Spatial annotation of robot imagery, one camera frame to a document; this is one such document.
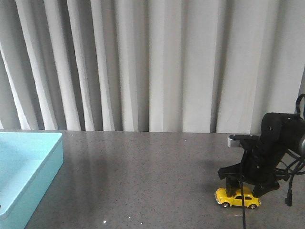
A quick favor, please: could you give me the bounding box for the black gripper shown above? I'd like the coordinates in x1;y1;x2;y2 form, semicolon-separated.
218;113;305;198

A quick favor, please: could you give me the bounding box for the yellow toy beetle car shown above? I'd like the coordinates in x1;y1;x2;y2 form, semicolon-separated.
214;187;261;209

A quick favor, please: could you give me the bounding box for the light blue storage box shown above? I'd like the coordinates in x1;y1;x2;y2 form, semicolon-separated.
0;132;64;229

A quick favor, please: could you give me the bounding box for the grey pleated curtain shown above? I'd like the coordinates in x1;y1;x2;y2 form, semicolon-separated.
0;0;305;133

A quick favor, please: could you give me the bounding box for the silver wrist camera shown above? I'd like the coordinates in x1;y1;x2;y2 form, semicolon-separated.
227;134;259;147

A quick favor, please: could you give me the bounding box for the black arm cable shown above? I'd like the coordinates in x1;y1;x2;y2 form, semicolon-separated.
239;94;305;229

